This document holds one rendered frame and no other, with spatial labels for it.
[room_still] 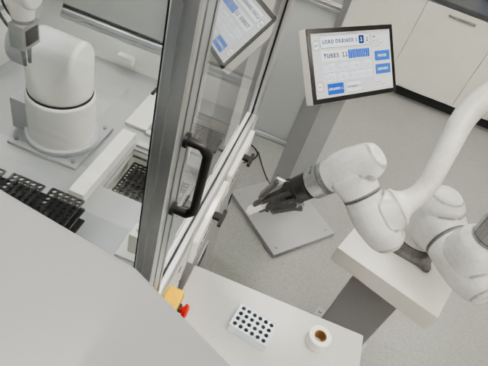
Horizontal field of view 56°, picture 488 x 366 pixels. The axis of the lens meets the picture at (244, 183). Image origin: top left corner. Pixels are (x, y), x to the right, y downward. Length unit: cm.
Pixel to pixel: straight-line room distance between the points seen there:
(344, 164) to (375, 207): 13
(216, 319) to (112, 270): 113
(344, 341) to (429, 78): 316
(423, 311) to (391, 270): 16
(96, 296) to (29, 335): 4
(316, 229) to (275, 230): 26
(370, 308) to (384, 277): 33
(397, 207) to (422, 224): 42
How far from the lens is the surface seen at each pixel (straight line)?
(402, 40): 421
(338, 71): 209
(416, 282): 169
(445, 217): 160
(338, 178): 118
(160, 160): 73
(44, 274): 30
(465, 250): 150
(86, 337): 29
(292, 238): 267
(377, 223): 119
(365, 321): 200
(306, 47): 200
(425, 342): 272
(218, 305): 145
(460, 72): 434
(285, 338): 146
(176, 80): 63
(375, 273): 163
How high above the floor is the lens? 200
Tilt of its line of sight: 43 degrees down
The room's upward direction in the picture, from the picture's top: 19 degrees clockwise
